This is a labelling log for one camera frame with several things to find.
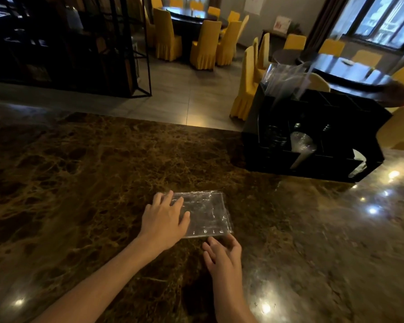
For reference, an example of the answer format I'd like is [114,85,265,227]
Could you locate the person's right hand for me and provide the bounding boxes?
[202,233,243,283]

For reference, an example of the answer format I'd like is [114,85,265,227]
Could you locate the person's left hand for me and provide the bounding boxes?
[136,190,192,253]

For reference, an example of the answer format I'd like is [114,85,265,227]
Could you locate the clear plastic bag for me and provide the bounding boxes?
[158,190,234,239]

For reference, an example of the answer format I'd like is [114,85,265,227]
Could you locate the stack of black lids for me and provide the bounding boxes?
[266,125,289,150]

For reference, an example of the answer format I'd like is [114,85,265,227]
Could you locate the stack of clear dome lids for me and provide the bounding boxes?
[289,131,318,170]

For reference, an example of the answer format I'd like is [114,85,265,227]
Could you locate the white lids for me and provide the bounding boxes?
[348,148,368,179]

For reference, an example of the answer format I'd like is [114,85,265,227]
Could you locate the black compartment organizer tray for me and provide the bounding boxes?
[241,83,393,184]

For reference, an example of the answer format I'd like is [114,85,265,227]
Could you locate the person's left forearm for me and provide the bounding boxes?
[30,235,162,323]

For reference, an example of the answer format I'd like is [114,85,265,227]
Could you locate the person's right forearm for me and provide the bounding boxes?
[211,277,258,323]

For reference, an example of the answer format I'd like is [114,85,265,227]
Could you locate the group of yellow covered chairs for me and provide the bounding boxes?
[229,32,404,152]
[140,0,250,71]

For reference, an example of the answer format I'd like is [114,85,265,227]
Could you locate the black metal shelf divider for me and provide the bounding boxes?
[0,0,153,99]

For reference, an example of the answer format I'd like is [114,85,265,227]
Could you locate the clear plastic sleeve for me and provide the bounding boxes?
[261,61,317,101]

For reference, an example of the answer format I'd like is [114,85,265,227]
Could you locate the dark round dining table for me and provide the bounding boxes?
[158,6,229,61]
[272,48,404,108]

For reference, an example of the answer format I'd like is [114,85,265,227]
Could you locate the dark round turntable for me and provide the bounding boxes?
[298,53,393,93]
[167,7,218,22]

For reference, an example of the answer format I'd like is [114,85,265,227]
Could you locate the dark side table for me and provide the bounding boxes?
[261,29,290,51]

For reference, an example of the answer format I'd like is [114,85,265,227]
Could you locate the white jar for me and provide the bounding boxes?
[66,5,84,30]

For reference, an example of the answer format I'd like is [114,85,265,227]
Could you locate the white and red sign card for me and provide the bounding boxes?
[273,15,292,34]

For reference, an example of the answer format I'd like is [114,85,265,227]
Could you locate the dark framed window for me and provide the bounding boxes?
[329,0,404,51]

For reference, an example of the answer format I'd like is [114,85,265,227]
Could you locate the white wall poster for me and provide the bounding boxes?
[244,0,267,16]

